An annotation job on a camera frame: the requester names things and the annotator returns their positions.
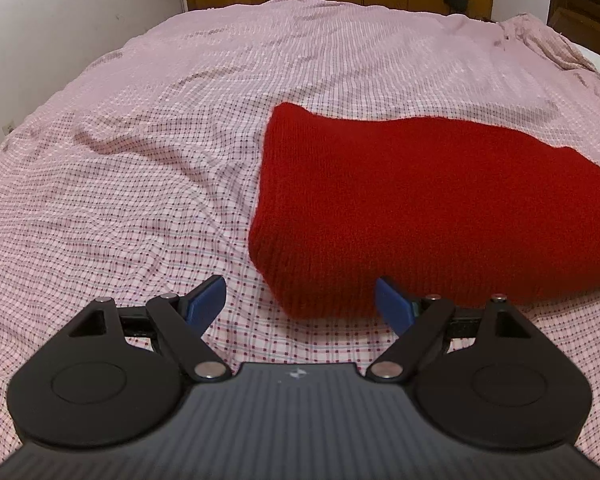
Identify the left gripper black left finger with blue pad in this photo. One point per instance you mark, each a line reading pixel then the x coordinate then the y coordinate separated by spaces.
pixel 113 374

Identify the red knit cardigan black pockets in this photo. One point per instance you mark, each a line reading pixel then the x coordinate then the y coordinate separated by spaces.
pixel 436 205

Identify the pink checked bed sheet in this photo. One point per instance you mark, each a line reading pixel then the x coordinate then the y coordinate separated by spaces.
pixel 141 176

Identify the white pillow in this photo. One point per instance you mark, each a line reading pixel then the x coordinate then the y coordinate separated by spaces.
pixel 597 60

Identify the black wardrobe handle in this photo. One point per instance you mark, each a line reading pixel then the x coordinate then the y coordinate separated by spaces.
pixel 458 6

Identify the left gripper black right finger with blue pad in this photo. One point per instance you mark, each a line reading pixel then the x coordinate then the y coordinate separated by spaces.
pixel 486 377

